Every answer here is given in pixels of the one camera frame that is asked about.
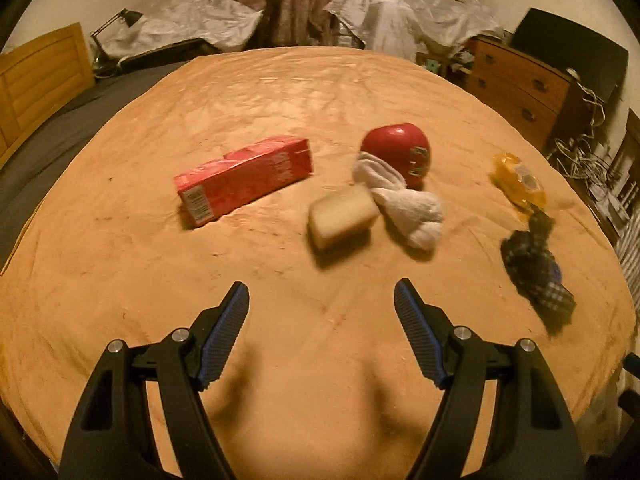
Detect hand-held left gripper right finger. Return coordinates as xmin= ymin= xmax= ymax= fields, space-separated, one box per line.
xmin=394 ymin=279 xmax=583 ymax=480

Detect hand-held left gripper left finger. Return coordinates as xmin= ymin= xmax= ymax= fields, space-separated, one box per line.
xmin=59 ymin=281 xmax=250 ymax=480

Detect white sock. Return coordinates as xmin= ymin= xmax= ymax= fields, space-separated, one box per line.
xmin=352 ymin=154 xmax=444 ymax=253

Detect dark plaid sock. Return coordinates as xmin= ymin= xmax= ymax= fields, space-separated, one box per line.
xmin=501 ymin=210 xmax=576 ymax=331

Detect beige sponge block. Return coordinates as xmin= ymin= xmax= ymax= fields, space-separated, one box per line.
xmin=307 ymin=186 xmax=381 ymax=251

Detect red carton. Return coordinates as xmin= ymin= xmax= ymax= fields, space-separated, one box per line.
xmin=173 ymin=135 xmax=314 ymax=229

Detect yellow plastic wrapper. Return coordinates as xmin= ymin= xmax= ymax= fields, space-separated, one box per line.
xmin=490 ymin=152 xmax=549 ymax=211

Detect red round ball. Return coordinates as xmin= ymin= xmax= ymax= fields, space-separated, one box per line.
xmin=360 ymin=122 xmax=432 ymax=190

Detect striped cloth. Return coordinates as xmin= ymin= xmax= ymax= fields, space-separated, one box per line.
xmin=612 ymin=230 xmax=640 ymax=311

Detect tan blanket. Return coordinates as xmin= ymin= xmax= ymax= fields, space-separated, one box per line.
xmin=0 ymin=46 xmax=636 ymax=480

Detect grey bed sheet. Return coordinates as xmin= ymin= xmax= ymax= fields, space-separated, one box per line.
xmin=0 ymin=57 xmax=193 ymax=273

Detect wooden dresser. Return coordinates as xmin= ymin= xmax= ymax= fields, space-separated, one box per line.
xmin=467 ymin=35 xmax=576 ymax=153

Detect dark bedside table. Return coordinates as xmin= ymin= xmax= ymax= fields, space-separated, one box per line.
xmin=95 ymin=40 xmax=221 ymax=78

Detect wooden headboard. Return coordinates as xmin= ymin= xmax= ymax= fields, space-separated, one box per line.
xmin=0 ymin=22 xmax=96 ymax=168

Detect white plastic sheet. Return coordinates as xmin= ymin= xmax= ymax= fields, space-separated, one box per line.
xmin=102 ymin=0 xmax=264 ymax=58
xmin=322 ymin=0 xmax=501 ymax=63

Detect black monitor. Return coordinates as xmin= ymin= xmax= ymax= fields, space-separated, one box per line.
xmin=512 ymin=7 xmax=629 ymax=103

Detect black chair back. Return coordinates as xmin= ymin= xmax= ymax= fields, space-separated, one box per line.
xmin=252 ymin=0 xmax=286 ymax=46

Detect black desk lamp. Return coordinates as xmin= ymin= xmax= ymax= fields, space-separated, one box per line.
xmin=90 ymin=8 xmax=143 ymax=68

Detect tangled white cables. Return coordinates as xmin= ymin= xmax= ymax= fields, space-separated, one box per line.
xmin=547 ymin=67 xmax=621 ymax=196

